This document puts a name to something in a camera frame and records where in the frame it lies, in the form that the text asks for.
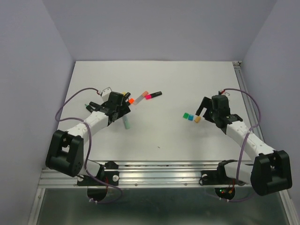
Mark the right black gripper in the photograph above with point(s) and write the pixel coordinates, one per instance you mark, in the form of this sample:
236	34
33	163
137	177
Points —
206	102

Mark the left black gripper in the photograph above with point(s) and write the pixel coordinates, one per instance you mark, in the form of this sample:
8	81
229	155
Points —
123	109

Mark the translucent highlighter mint green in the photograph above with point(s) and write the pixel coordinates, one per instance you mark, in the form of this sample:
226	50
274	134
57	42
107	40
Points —
126	122

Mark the orange yellow highlighter cap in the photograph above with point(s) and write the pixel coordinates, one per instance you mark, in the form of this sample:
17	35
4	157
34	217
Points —
197	119

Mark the blue highlighter cap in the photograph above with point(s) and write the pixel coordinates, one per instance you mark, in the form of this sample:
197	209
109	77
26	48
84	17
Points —
190	117

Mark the green highlighter cap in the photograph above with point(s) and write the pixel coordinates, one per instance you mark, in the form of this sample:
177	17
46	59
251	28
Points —
186	115

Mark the black highlighter blue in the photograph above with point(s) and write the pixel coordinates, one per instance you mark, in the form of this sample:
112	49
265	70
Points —
93	104

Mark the black highlighter pink cap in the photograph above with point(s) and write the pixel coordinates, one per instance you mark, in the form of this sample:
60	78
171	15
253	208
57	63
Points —
153	95

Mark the black highlighter green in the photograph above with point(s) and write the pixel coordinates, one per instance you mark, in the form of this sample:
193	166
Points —
89	108

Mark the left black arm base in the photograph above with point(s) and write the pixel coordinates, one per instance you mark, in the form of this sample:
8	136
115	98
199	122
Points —
101	181

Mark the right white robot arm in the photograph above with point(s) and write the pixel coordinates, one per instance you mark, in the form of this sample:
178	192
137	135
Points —
269	171

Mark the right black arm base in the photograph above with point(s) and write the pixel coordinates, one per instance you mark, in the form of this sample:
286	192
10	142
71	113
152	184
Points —
219	177

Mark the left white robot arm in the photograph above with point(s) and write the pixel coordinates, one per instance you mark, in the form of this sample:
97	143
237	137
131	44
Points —
69	150

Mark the aluminium right rail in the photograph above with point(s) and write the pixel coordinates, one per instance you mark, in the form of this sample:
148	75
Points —
248	102

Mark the aluminium rail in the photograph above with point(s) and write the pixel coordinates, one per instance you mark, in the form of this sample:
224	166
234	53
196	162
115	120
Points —
248	102
135	174

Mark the aluminium front rail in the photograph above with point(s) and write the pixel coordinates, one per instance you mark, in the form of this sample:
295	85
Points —
135	174

